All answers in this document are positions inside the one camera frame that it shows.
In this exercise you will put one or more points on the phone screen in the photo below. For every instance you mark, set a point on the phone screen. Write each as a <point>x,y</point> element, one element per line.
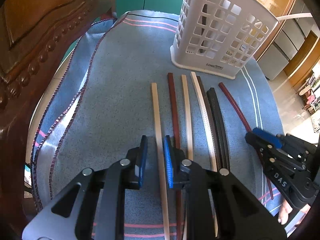
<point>27,174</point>

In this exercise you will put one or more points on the silver refrigerator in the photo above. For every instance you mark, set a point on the silver refrigerator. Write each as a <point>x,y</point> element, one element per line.
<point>285,46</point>

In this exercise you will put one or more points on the beige chopstick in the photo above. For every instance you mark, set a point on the beige chopstick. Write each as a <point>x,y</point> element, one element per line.
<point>161,166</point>

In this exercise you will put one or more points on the carved wooden chair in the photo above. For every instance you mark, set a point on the carved wooden chair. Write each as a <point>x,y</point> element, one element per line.
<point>35,34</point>

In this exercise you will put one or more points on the right human hand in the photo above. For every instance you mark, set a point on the right human hand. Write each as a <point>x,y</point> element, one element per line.
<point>286,209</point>

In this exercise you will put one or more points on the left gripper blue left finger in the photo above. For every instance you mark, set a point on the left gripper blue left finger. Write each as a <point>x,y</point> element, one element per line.
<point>137,157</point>

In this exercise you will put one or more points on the tan chopstick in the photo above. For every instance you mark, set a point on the tan chopstick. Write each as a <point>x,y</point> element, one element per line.
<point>188,125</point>

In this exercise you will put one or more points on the black textured chopstick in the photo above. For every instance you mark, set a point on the black textured chopstick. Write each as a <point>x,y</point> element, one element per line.
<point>222,144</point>

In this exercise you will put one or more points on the cream white chopstick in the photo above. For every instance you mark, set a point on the cream white chopstick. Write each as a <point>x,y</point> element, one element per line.
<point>205,119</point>

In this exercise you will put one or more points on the dark red chopstick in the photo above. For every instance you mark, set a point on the dark red chopstick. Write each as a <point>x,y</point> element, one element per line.
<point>176,131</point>

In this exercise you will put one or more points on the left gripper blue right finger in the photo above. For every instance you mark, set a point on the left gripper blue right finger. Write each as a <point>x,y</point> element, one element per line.
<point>176,178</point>

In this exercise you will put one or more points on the blue striped cloth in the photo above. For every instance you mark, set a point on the blue striped cloth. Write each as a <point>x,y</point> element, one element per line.
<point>103,106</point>

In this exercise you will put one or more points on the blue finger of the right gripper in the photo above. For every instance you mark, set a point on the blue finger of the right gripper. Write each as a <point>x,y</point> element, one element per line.
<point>260,146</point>
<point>268,137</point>

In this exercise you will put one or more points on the dark brown chopstick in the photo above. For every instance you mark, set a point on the dark brown chopstick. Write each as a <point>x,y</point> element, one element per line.
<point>214,136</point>

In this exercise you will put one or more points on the maroon chopstick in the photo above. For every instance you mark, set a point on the maroon chopstick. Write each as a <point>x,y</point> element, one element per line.
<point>245,123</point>

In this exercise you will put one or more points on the white perforated utensil basket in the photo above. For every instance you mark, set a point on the white perforated utensil basket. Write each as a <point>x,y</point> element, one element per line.
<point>219,36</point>

